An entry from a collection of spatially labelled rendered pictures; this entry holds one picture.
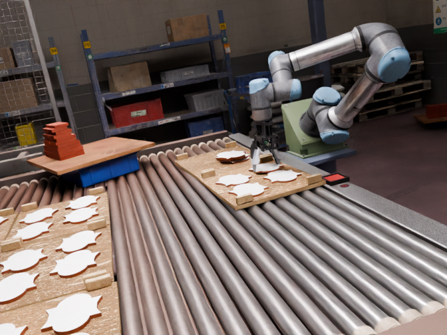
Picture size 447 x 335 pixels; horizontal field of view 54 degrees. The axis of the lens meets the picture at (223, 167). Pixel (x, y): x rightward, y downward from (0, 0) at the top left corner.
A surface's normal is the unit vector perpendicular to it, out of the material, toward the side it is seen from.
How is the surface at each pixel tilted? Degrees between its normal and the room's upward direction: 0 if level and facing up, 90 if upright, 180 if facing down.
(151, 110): 90
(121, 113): 90
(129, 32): 90
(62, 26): 90
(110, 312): 0
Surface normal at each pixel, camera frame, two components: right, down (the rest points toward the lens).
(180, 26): 0.29, 0.17
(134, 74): 0.52, 0.18
